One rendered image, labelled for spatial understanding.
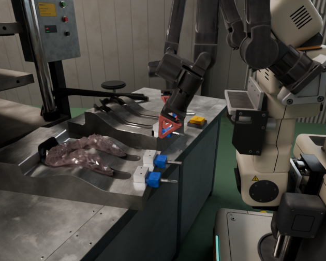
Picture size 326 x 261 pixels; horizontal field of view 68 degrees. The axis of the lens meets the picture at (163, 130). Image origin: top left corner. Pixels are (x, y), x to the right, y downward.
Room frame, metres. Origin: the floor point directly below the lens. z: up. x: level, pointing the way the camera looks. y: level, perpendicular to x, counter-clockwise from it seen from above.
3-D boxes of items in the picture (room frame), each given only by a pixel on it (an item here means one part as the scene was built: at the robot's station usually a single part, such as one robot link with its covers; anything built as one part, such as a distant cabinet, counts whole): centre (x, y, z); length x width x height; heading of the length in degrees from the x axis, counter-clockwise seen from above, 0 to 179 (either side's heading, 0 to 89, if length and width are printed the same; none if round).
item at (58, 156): (0.73, 0.27, 0.90); 0.26 x 0.18 x 0.08; 79
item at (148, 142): (1.07, 0.18, 0.87); 0.50 x 0.26 x 0.14; 61
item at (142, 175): (0.62, 0.02, 0.85); 0.13 x 0.05 x 0.05; 79
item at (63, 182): (0.72, 0.28, 0.85); 0.50 x 0.26 x 0.11; 79
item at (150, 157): (0.73, 0.00, 0.85); 0.13 x 0.05 x 0.05; 79
